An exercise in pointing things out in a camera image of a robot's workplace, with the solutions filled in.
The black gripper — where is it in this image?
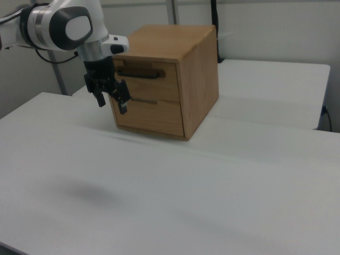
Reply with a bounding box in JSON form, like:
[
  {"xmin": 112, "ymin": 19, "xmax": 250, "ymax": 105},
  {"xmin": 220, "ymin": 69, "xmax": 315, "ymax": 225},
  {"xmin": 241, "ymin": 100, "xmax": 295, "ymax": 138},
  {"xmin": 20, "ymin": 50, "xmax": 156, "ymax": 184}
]
[{"xmin": 83, "ymin": 56, "xmax": 132, "ymax": 115}]

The wooden drawer with black handle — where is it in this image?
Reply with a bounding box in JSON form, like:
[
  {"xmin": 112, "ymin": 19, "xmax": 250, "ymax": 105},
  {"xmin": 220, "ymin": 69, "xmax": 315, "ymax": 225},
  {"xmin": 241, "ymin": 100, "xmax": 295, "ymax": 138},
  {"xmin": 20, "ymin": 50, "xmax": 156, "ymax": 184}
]
[{"xmin": 112, "ymin": 58, "xmax": 182, "ymax": 103}]

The wooden drawer cabinet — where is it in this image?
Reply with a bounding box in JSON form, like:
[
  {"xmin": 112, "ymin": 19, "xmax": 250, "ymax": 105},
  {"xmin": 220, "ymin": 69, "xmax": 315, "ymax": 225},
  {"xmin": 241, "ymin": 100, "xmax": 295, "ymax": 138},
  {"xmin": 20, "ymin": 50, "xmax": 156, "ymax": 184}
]
[{"xmin": 110, "ymin": 24, "xmax": 220, "ymax": 142}]

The black vertical pole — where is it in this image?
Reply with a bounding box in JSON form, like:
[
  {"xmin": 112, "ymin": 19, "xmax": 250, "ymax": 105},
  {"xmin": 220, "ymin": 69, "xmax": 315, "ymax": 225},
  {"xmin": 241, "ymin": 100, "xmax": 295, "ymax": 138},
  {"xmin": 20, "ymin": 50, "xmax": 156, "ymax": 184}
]
[{"xmin": 210, "ymin": 0, "xmax": 224, "ymax": 64}]

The wooden drawer with slot handle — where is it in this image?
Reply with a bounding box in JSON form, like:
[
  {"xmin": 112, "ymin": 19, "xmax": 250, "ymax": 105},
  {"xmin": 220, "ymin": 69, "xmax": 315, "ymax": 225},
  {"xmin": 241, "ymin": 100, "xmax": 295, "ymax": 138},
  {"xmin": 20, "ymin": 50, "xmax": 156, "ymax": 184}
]
[{"xmin": 112, "ymin": 96, "xmax": 185, "ymax": 138}]

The grey partition frame post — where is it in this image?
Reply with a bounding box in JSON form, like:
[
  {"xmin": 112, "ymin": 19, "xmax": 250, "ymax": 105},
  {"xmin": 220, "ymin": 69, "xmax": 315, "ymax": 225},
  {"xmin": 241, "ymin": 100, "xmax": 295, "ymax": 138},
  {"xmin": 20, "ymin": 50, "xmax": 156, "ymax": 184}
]
[
  {"xmin": 47, "ymin": 49, "xmax": 67, "ymax": 96},
  {"xmin": 166, "ymin": 0, "xmax": 179, "ymax": 26}
]

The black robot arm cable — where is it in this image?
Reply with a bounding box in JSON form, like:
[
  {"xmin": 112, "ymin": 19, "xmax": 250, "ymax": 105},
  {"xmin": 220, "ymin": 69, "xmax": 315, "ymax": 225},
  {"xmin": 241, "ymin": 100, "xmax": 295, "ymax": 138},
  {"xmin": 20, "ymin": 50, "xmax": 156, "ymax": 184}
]
[{"xmin": 35, "ymin": 48, "xmax": 80, "ymax": 64}]

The black cable with blue plug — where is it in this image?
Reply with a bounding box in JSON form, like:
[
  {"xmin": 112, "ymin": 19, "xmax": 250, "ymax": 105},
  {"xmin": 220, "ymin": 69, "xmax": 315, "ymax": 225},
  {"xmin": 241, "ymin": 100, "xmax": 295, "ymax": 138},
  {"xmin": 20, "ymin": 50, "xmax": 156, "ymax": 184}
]
[{"xmin": 321, "ymin": 106, "xmax": 333, "ymax": 132}]

